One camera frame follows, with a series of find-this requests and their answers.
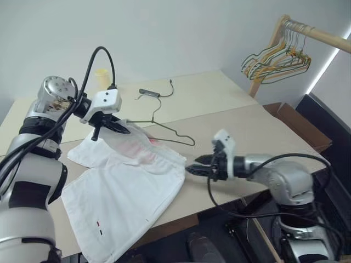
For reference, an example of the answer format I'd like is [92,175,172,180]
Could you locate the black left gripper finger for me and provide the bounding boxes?
[109,117,130,130]
[105,124,131,135]

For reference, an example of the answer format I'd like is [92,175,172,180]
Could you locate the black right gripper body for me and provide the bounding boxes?
[209,139,230,182]

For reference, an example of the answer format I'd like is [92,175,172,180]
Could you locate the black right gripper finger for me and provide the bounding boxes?
[185,164,212,177]
[195,154,213,165]

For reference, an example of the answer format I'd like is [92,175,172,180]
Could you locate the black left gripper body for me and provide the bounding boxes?
[88,110,120,141]

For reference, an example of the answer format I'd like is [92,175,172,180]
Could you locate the olive wire hanger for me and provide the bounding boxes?
[126,94,196,147]

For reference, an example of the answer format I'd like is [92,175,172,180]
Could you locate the white shorts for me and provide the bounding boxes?
[60,120,188,263]

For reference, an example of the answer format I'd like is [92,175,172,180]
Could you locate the cream plastic cup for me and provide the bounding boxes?
[94,68,112,89]

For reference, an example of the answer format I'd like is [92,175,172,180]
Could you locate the dark rounded shape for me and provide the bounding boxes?
[186,232,220,263]

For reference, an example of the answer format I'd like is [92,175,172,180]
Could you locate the brown cardboard box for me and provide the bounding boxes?
[263,101,333,153]

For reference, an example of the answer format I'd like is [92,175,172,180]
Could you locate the bunch of clothes hangers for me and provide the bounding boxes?
[248,26,309,80]

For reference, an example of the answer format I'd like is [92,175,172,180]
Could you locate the black cabinet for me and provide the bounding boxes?
[295,93,351,198]

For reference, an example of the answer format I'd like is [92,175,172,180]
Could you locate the wooden clothes rack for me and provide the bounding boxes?
[247,15,351,98]

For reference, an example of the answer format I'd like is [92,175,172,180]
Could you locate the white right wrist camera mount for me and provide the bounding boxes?
[213,128,237,180]

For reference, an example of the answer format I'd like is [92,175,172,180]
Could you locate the dark USB hub with cable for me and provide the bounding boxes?
[138,79,174,99]

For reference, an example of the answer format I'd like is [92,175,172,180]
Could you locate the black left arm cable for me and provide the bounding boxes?
[0,45,117,190]

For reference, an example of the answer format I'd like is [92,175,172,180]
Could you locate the black metal table frame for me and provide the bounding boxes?
[224,208,278,263]

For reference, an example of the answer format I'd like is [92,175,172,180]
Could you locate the bunch of hanging wire hangers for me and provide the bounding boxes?
[241,26,313,84]

